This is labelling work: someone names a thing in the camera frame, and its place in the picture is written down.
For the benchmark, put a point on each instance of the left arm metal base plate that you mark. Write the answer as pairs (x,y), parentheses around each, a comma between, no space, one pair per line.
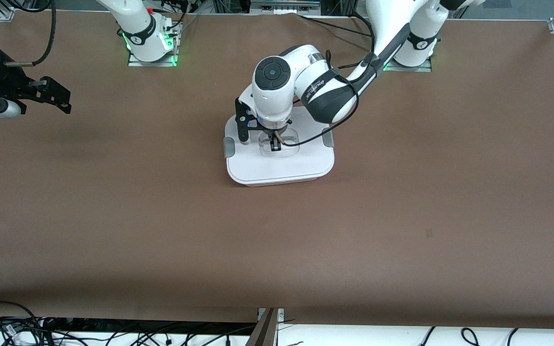
(421,68)

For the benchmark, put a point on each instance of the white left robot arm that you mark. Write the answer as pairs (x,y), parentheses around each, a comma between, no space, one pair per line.
(277,91)

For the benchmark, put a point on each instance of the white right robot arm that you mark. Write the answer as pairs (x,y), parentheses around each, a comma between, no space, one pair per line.
(137,29)

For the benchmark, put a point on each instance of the brown paper table cover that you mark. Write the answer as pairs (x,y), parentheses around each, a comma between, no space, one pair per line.
(306,250)

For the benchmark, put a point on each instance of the white box lid grey clips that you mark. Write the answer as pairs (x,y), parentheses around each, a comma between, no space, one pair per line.
(258,166)

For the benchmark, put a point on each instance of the aluminium frame rail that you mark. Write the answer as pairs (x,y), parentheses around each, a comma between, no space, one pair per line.
(282,7)

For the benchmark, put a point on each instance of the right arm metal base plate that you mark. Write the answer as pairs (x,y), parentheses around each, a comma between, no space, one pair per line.
(137,61)

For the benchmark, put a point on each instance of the pink plastic box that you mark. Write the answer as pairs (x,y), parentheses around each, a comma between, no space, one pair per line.
(282,183)

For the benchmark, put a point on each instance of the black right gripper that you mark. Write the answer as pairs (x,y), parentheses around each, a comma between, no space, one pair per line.
(4,82)

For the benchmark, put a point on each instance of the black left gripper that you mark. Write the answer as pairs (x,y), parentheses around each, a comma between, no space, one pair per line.
(274,135)

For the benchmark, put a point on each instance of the metal bracket with brown beam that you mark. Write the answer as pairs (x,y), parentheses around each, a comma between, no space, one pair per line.
(267,331)

